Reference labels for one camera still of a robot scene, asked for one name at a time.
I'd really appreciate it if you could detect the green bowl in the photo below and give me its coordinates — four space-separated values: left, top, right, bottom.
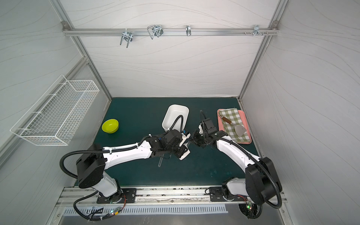
101 119 119 134

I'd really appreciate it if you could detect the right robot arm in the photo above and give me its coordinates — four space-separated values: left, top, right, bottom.
191 111 283 219

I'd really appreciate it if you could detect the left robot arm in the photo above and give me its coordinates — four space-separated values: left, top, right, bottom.
59 115 191 221

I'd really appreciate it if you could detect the white wire basket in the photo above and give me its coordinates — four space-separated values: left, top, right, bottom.
10 75 99 146

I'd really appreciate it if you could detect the white vent strip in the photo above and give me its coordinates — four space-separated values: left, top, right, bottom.
63 204 228 216

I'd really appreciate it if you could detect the green checkered cloth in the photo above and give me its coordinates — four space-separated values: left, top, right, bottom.
219 108 251 143

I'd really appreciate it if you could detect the metal hook clamp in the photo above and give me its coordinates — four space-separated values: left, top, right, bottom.
185 25 191 37
244 25 268 37
120 30 133 48
147 25 164 39

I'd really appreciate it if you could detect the metal spatula wooden handle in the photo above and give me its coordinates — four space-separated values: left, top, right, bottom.
220 115 247 137

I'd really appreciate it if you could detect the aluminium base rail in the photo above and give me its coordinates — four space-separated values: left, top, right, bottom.
55 185 245 207

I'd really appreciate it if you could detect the aluminium top rail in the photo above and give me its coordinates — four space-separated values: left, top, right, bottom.
63 27 279 37

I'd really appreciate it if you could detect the white rectangular tray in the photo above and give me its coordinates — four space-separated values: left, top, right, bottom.
162 105 189 132

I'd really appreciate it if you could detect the pink tray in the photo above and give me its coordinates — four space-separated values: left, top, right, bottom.
216 109 253 145

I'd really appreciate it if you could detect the green table mat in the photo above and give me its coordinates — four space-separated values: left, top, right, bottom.
94 97 245 186

